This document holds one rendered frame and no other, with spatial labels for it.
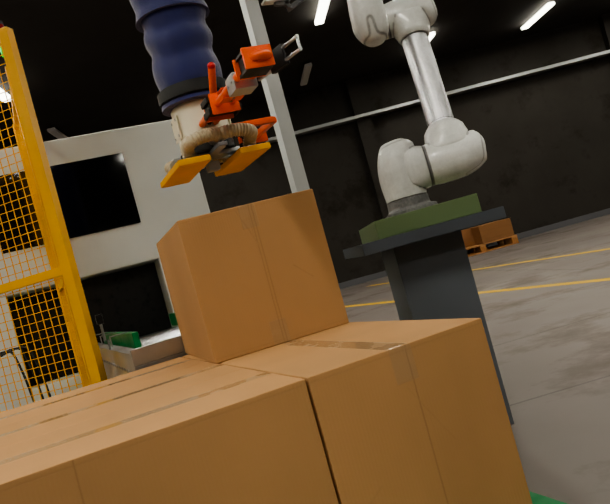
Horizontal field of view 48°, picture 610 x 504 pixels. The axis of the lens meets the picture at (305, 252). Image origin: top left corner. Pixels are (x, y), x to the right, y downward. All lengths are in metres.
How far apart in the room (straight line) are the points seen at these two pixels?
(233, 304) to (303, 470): 0.72
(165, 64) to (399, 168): 0.89
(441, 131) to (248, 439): 1.59
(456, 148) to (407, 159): 0.18
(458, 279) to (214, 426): 1.44
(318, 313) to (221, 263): 0.31
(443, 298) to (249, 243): 0.84
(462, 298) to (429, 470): 1.17
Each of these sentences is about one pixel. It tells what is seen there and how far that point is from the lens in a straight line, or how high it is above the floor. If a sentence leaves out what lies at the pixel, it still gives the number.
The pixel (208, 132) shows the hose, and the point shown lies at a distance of 2.04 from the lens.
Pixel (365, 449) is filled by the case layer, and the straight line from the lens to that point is 1.33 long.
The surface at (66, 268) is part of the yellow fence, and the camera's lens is 3.22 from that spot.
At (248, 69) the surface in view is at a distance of 1.65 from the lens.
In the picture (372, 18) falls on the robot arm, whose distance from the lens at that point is 2.23.
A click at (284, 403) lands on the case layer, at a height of 0.51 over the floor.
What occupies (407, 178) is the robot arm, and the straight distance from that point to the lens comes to 2.51.
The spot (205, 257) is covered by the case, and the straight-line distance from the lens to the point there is 1.89.
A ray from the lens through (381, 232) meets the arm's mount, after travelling 2.40.
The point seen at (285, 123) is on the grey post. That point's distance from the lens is 5.83.
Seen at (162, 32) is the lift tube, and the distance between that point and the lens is 2.24.
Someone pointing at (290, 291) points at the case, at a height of 0.68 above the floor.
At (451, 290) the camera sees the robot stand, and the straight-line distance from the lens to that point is 2.48.
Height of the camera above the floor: 0.75
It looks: 1 degrees up
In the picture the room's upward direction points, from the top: 15 degrees counter-clockwise
